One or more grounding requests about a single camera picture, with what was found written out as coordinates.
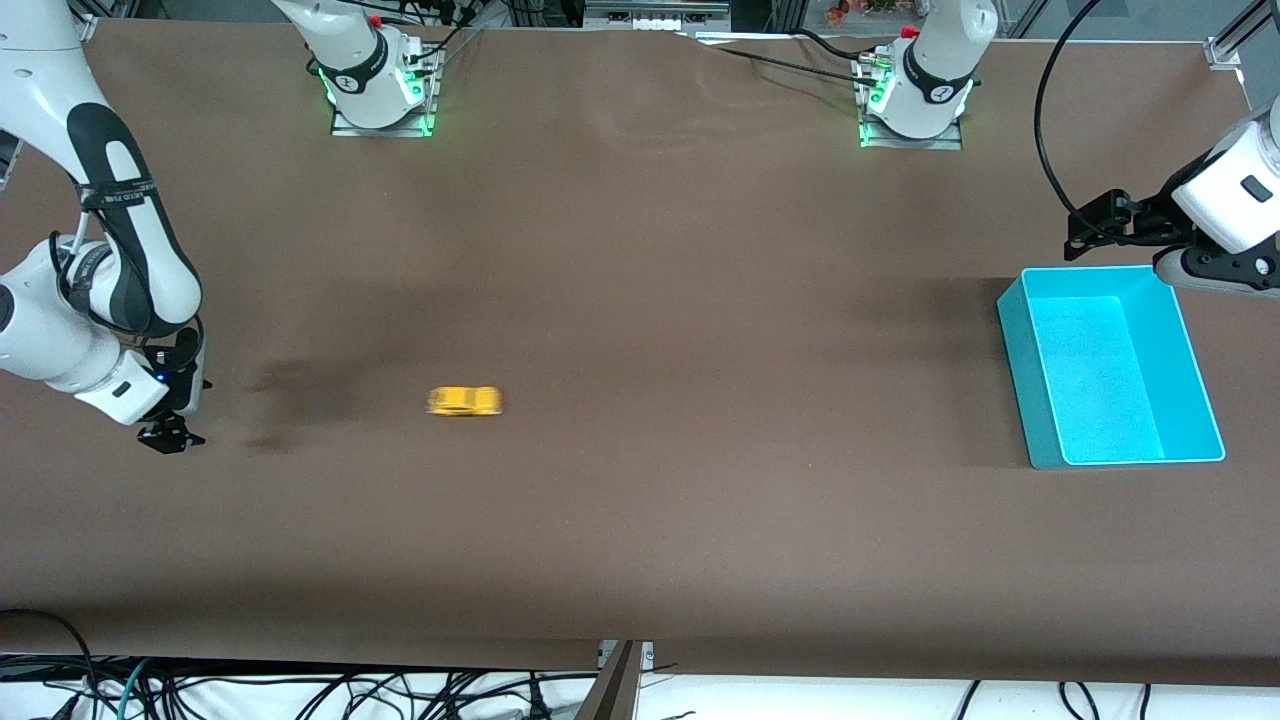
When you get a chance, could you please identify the yellow beetle toy car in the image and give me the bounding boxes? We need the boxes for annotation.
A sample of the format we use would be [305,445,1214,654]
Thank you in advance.
[425,386,505,418]

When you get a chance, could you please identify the turquoise plastic bin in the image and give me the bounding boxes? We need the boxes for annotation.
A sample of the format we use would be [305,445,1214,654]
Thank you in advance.
[996,265,1227,471]

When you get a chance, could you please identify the brown table cover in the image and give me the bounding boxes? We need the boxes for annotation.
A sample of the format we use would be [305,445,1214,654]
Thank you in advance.
[0,18,1280,686]

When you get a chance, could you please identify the white power strip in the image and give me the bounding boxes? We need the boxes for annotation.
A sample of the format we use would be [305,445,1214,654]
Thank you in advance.
[585,0,731,33]

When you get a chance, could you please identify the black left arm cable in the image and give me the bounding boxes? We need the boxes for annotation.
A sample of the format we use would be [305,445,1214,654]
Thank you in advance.
[1035,0,1121,233]

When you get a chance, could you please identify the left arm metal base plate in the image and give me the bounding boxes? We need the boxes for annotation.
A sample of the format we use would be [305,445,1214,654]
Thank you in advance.
[858,55,966,151]

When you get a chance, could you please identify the black looped floor cable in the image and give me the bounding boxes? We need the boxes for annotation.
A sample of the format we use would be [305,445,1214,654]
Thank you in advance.
[0,608,99,720]

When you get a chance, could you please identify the teal floor cable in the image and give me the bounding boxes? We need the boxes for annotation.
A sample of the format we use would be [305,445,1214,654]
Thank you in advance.
[115,657,153,720]

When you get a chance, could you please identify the short black base cable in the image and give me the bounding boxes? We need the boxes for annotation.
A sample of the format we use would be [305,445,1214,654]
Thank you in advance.
[795,26,876,61]

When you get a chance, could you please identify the tangled black floor cables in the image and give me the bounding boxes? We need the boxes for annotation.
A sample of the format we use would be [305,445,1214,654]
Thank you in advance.
[0,655,601,720]

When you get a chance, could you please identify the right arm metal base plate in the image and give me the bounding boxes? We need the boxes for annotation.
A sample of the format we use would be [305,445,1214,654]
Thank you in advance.
[330,45,441,138]

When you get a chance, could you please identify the long black base cable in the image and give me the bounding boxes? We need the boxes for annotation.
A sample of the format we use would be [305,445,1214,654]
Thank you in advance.
[690,30,881,86]

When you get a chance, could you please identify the black cables at right base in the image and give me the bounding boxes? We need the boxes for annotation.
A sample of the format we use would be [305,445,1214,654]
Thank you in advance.
[400,0,491,76]

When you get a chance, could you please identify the dark slanted post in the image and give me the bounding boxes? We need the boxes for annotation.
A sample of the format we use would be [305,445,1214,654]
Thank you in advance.
[572,640,643,720]

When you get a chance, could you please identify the metal bracket with screws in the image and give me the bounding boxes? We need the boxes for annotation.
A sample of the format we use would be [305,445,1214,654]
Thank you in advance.
[597,640,656,673]

